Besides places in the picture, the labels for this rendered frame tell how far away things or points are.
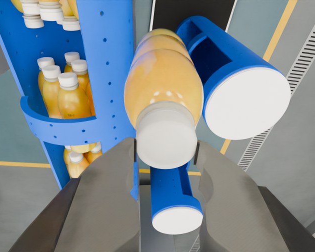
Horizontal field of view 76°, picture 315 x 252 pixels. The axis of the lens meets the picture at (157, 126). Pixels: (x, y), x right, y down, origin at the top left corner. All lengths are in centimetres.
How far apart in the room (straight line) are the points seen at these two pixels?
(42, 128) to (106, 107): 15
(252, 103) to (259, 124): 10
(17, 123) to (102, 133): 184
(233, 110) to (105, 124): 43
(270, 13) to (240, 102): 120
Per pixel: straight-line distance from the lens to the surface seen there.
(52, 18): 45
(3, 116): 231
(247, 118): 76
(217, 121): 72
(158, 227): 125
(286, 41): 197
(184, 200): 113
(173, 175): 121
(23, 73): 62
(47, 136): 52
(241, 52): 78
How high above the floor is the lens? 159
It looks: 53 degrees down
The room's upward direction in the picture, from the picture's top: 175 degrees clockwise
